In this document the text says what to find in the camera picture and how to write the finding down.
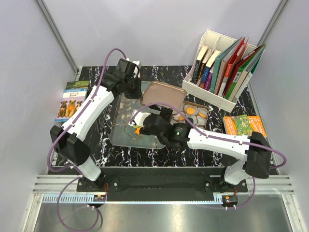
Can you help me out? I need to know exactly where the floral blossom serving tray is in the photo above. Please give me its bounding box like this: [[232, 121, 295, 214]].
[[110, 81, 168, 149]]

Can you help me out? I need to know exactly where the green hardcover book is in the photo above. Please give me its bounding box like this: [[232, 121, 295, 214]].
[[225, 43, 266, 102]]

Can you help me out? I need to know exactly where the small orange round biscuit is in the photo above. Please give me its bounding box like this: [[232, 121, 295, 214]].
[[198, 113, 206, 118]]

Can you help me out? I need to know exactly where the green landscape book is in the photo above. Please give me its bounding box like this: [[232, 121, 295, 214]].
[[65, 81, 89, 89]]

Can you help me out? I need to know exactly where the rose gold tin lid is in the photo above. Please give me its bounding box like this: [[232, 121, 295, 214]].
[[140, 81, 187, 110]]

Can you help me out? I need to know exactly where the orange fish shaped cookie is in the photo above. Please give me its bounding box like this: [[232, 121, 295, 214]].
[[135, 127, 141, 135]]

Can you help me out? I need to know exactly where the red hardcover book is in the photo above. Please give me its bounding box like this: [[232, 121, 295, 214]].
[[217, 37, 247, 97]]

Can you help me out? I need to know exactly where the teal hardcover book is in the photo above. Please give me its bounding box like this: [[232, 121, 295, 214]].
[[210, 35, 243, 94]]

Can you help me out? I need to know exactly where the white book organizer rack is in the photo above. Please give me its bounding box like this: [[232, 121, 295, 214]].
[[181, 29, 259, 112]]

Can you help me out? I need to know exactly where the orange treehouse book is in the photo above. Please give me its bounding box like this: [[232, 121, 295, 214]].
[[223, 115, 267, 138]]

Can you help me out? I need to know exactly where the blue paperback book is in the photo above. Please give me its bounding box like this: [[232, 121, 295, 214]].
[[198, 48, 212, 88]]

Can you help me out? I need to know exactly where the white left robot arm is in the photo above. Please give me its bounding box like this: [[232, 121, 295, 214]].
[[50, 58, 142, 191]]

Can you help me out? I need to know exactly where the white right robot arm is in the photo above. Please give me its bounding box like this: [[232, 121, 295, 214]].
[[134, 109, 271, 192]]

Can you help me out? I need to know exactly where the black paperback book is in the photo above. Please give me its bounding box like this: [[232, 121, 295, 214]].
[[191, 45, 208, 84]]

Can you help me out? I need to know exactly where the large orange round biscuit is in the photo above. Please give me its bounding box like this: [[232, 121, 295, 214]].
[[185, 107, 196, 115]]

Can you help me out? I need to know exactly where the dog picture book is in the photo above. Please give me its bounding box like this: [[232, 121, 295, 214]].
[[55, 87, 87, 122]]

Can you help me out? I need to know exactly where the purple paperback book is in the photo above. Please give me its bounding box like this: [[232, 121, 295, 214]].
[[203, 50, 221, 90]]

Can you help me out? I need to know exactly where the rose gold cookie tin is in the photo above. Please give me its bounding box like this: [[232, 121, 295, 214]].
[[180, 101, 209, 129]]

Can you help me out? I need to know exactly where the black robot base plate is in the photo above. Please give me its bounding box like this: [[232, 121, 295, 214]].
[[77, 167, 248, 203]]

